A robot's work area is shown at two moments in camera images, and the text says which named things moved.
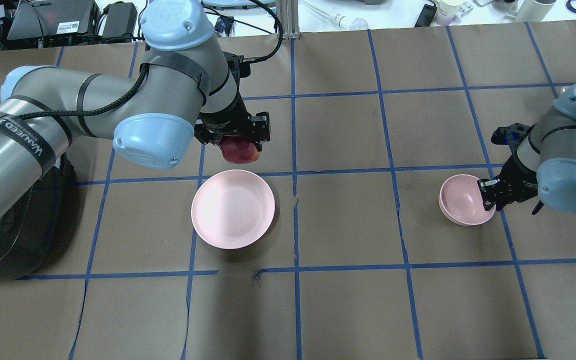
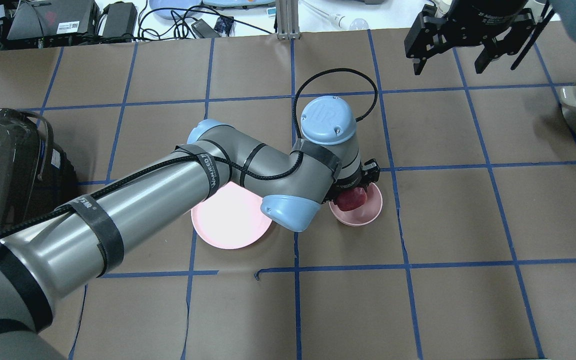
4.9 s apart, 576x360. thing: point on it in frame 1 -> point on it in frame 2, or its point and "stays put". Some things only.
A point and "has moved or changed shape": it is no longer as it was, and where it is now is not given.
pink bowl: [460, 201] -> [364, 215]
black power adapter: [119, 19] stays put
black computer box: [40, 18] stays put
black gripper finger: [538, 206] -> [492, 50]
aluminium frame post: [287, 12] stays put
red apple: [238, 150] has moved or changed shape
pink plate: [233, 209] stays put
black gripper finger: [487, 190] -> [418, 67]
